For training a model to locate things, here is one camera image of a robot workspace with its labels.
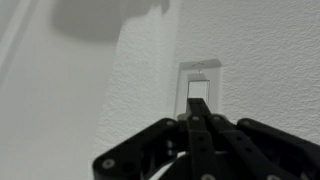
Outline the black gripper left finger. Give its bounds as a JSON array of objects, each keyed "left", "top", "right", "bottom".
[{"left": 92, "top": 97, "right": 218, "bottom": 180}]

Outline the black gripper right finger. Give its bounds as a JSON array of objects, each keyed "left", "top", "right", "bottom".
[{"left": 207, "top": 114, "right": 320, "bottom": 180}]

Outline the white light switch toggle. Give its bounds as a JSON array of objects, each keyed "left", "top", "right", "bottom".
[{"left": 186, "top": 73, "right": 211, "bottom": 105}]

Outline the white light switch plate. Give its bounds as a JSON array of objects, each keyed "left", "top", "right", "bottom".
[{"left": 173, "top": 58, "right": 223, "bottom": 118}]

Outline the white door frame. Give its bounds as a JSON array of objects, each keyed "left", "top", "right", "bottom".
[{"left": 0, "top": 0, "right": 124, "bottom": 180}]

